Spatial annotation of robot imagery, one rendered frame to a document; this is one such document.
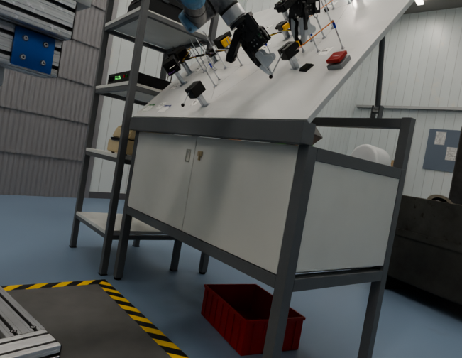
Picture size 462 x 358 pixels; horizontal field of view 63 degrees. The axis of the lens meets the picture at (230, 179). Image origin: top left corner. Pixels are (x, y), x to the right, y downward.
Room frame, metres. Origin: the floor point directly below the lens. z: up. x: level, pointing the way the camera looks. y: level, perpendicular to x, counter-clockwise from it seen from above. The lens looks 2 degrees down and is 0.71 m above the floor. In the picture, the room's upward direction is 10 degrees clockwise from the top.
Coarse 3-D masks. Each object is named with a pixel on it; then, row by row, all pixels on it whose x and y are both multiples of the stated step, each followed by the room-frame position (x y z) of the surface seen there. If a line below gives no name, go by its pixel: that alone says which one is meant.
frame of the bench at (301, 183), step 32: (320, 160) 1.14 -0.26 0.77; (352, 160) 1.24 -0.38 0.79; (128, 192) 1.98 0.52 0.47; (128, 224) 2.00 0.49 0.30; (160, 224) 1.69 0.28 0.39; (288, 224) 1.12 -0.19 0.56; (224, 256) 1.32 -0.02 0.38; (288, 256) 1.10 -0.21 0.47; (288, 288) 1.11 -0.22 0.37; (384, 288) 1.48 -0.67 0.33
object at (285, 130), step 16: (144, 128) 1.84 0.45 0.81; (160, 128) 1.72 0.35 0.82; (176, 128) 1.61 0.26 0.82; (192, 128) 1.51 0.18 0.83; (208, 128) 1.43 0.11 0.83; (224, 128) 1.35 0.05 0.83; (240, 128) 1.29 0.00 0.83; (256, 128) 1.22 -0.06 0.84; (272, 128) 1.17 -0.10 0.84; (288, 128) 1.12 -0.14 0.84; (304, 128) 1.08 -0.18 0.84; (304, 144) 1.10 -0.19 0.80
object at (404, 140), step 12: (372, 108) 1.59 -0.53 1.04; (324, 120) 1.77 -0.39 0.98; (336, 120) 1.72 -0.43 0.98; (348, 120) 1.67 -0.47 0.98; (360, 120) 1.62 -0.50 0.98; (372, 120) 1.58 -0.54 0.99; (384, 120) 1.54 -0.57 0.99; (396, 120) 1.50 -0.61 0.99; (408, 120) 1.46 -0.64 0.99; (408, 132) 1.46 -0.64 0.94; (408, 144) 1.46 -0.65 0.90; (396, 156) 1.48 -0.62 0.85; (408, 156) 1.47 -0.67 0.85
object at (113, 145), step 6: (120, 126) 2.25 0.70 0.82; (114, 132) 2.26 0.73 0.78; (120, 132) 2.21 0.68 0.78; (132, 132) 2.13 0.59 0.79; (150, 132) 2.20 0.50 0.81; (114, 138) 2.19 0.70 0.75; (132, 138) 2.13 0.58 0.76; (108, 144) 2.24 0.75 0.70; (114, 144) 2.18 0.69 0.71; (132, 144) 2.13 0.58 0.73; (108, 150) 2.25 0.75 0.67; (114, 150) 2.17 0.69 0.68; (126, 150) 2.11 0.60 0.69; (132, 150) 2.14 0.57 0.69
